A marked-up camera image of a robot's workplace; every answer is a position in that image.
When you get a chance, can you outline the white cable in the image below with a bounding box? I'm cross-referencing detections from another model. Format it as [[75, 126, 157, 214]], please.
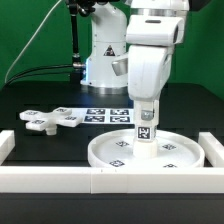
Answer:
[[3, 0, 64, 84]]

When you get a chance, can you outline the white right fence bar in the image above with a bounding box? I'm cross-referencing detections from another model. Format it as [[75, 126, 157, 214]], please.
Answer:
[[198, 132, 224, 168]]

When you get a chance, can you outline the white round table top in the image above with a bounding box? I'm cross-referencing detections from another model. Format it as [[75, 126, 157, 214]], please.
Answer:
[[88, 129, 205, 169]]

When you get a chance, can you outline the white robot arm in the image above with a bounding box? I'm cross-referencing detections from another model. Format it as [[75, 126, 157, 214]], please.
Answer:
[[79, 0, 211, 128]]

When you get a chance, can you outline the white front fence bar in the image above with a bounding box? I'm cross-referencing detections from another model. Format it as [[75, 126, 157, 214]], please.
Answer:
[[0, 166, 224, 194]]

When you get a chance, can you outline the white left fence bar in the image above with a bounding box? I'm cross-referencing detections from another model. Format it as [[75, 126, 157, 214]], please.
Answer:
[[0, 130, 15, 166]]

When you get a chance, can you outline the black cable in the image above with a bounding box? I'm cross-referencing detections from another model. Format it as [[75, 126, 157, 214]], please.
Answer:
[[2, 64, 75, 88]]

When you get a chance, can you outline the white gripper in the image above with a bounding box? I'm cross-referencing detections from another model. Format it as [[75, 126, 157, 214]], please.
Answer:
[[112, 15, 184, 127]]

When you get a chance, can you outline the white marker sheet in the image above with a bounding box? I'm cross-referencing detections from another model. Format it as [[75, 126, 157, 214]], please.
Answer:
[[68, 108, 134, 124]]

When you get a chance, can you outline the white cross-shaped table base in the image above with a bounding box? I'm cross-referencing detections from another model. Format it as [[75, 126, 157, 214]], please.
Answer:
[[19, 107, 83, 136]]

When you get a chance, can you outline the white fence bar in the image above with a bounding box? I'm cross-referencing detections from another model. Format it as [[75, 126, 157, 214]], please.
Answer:
[[0, 166, 224, 194], [0, 130, 15, 166], [198, 132, 224, 168]]

